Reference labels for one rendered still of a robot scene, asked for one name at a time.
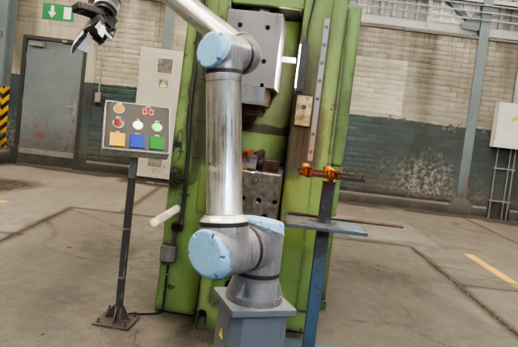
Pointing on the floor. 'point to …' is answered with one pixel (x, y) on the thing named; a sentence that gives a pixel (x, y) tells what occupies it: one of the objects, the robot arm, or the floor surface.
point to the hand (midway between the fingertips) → (84, 44)
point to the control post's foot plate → (107, 320)
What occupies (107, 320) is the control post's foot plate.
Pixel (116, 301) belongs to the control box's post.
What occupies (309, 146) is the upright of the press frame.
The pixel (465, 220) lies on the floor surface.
